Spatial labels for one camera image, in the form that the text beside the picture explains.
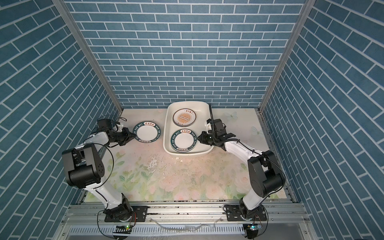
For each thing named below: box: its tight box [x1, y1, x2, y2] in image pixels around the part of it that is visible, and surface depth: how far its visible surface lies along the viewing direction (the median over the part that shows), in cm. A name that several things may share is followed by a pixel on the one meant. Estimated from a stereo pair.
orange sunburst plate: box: [172, 108, 197, 128], surface depth 114 cm
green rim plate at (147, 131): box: [132, 121, 162, 143], surface depth 101 cm
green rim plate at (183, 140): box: [170, 129, 197, 153], surface depth 102 cm
